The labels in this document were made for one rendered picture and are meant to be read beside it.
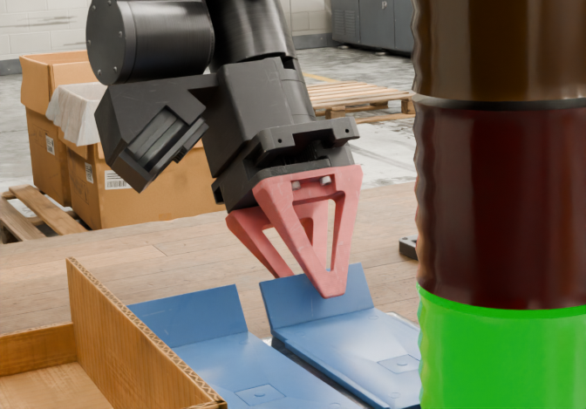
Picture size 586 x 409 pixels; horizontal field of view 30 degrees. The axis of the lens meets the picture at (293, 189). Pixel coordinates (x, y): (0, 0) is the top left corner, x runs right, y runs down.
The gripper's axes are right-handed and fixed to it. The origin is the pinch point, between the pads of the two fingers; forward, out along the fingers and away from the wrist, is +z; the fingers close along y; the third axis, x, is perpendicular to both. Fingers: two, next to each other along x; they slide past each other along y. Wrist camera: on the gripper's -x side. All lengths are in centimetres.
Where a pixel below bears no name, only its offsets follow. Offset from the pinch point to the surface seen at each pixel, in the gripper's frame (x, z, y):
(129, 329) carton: -14.3, 1.1, 7.6
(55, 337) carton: -15.2, -1.5, -5.4
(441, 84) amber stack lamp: -19.0, 4.6, 45.5
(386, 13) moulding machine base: 533, -380, -777
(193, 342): -8.7, 1.4, -0.2
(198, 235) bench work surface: 4.0, -11.8, -28.4
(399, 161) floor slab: 268, -126, -414
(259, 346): -5.7, 2.8, 2.0
